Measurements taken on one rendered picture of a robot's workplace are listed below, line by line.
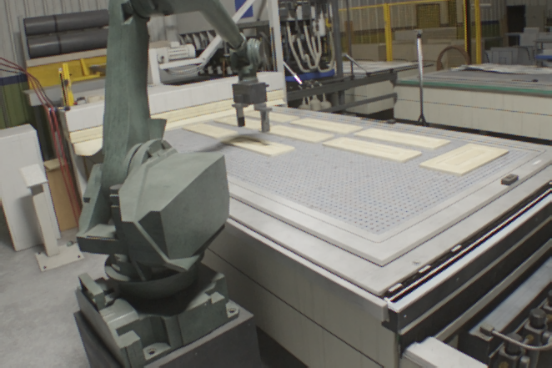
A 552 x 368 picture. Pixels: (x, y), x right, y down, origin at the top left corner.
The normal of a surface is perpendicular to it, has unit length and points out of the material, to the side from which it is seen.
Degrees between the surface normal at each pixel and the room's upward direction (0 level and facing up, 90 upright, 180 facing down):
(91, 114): 90
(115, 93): 71
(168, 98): 90
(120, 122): 56
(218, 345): 90
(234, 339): 90
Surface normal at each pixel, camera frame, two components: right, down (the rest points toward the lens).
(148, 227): -0.27, 0.27
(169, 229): 0.85, 0.05
